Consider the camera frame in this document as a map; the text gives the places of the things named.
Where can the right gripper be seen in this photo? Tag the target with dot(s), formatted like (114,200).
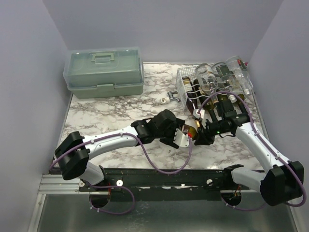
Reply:
(208,130)

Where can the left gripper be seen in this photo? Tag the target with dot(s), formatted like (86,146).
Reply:
(177,124)

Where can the dark green brown-label wine bottle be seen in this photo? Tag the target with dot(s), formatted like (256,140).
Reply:
(190,129)

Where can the clear glass wine bottle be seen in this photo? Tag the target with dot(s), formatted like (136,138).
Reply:
(206,78)

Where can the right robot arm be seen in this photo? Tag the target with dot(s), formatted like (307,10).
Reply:
(280,182)

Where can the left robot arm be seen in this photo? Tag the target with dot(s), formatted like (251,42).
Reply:
(75,153)

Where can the dark green bottle black neck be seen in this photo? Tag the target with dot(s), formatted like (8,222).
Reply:
(208,105)

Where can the red bottle gold foil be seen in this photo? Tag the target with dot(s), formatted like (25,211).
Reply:
(191,101)

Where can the olive bottle silver cap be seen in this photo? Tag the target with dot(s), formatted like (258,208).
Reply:
(221,100)

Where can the green bottle black cap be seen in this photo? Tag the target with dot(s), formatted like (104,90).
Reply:
(242,104)

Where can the clear bottle dark label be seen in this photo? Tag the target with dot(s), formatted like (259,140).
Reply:
(226,80)

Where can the clear bottle red cap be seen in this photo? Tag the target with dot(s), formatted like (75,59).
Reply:
(239,68)

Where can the white plastic pipe fitting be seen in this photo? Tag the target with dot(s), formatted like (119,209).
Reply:
(163,100)

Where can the green plastic toolbox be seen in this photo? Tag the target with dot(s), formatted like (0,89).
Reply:
(100,73)

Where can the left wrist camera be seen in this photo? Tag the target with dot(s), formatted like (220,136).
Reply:
(181,137)

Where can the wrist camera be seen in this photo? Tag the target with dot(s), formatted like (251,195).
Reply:
(181,137)
(200,117)

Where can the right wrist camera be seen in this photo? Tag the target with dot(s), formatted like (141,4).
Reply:
(200,117)

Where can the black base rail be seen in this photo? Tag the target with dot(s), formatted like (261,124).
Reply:
(119,185)

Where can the white wire wine rack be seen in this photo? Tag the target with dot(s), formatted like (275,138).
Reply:
(191,73)

